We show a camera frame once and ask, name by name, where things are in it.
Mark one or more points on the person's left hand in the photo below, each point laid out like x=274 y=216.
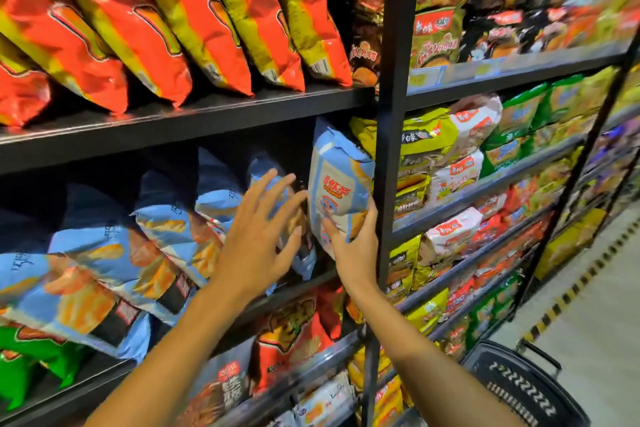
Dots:
x=255 y=251

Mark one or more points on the person's right hand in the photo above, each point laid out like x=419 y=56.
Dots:
x=358 y=262

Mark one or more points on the blue puffed snack bag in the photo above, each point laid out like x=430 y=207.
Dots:
x=340 y=181

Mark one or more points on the row of orange chip bags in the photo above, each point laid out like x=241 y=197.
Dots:
x=290 y=332

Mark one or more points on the dark shrimp chip bags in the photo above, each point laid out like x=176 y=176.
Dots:
x=225 y=387

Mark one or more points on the black metal shelf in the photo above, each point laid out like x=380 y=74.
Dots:
x=200 y=121

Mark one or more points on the row of blue snack bags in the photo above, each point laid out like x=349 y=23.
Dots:
x=110 y=262

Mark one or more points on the stack of light green bags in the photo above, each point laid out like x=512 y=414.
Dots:
x=520 y=111

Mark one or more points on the row of green snack bags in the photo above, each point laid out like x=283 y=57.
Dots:
x=20 y=372

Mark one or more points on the row of orange snack bags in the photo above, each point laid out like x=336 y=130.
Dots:
x=120 y=11

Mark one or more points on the person's right forearm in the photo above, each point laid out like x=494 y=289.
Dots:
x=430 y=382

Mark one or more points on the person's left forearm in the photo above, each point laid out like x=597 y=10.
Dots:
x=170 y=372

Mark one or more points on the black shopping basket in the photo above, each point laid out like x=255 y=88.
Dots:
x=530 y=392

